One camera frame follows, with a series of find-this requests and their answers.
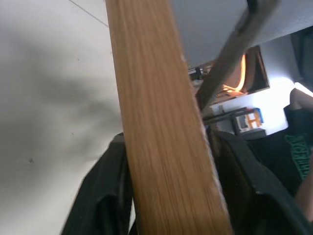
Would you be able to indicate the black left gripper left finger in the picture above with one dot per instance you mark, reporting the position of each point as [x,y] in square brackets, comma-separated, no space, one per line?
[105,191]

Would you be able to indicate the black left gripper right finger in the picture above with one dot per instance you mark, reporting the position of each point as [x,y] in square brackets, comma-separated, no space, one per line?
[266,215]

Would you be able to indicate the wooden table edge board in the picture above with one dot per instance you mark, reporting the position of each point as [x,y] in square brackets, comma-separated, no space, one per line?
[161,127]

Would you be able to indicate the person in black printed shirt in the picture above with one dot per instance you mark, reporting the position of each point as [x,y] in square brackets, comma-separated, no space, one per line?
[276,156]

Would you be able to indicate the black storage crate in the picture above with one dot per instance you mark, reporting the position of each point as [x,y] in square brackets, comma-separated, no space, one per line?
[247,131]

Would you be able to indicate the orange and blue package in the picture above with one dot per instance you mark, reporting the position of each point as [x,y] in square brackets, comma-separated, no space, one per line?
[255,117]

